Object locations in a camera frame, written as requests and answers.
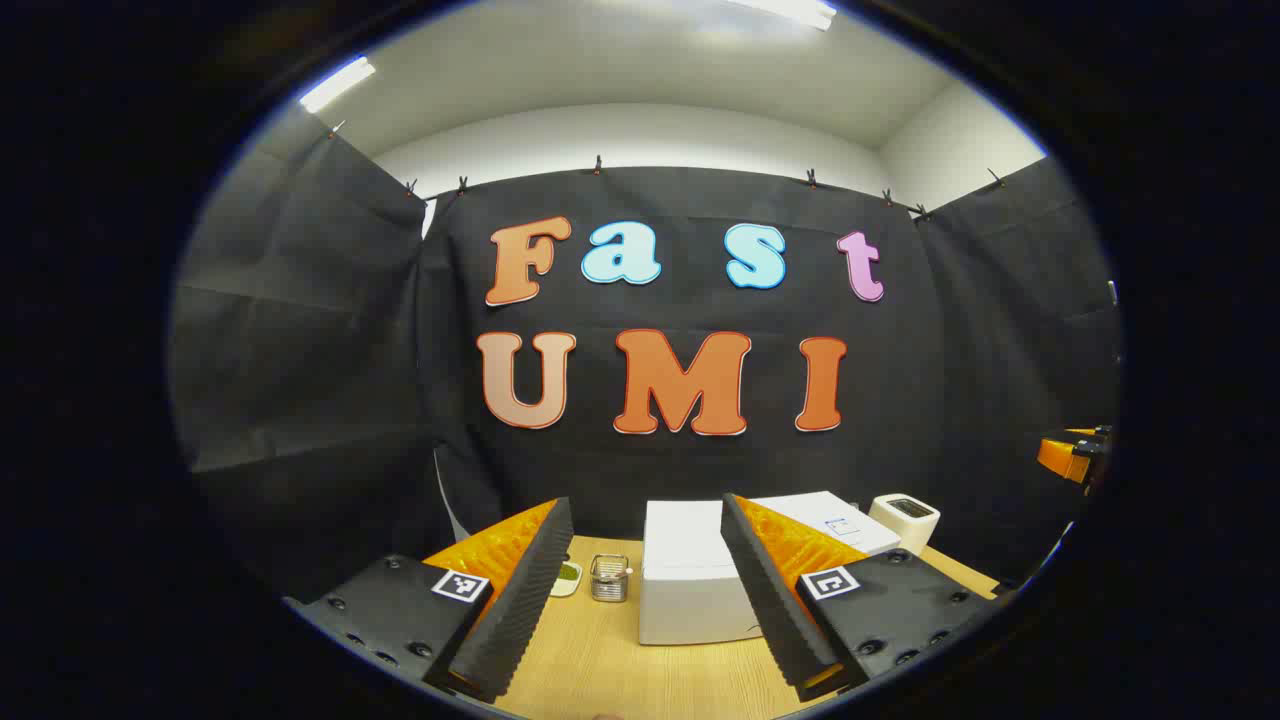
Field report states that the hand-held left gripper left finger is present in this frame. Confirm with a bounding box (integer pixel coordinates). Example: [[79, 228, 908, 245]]
[[283, 497, 576, 703]]

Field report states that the black backdrop cloth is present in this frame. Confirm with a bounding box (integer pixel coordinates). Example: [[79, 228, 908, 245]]
[[168, 130, 1123, 601]]

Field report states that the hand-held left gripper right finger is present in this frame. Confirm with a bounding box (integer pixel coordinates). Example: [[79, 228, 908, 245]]
[[720, 492, 1001, 703]]

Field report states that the white toaster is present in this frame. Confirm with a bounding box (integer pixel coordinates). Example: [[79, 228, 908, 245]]
[[868, 494, 942, 557]]

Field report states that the white microwave oven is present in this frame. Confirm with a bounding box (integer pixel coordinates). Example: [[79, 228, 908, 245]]
[[638, 490, 903, 647]]

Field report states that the metal wire basket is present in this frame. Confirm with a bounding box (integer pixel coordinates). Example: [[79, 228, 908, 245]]
[[589, 554, 631, 604]]

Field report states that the ceiling light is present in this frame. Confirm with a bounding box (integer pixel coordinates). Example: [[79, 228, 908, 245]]
[[298, 56, 377, 114], [730, 0, 839, 31]]

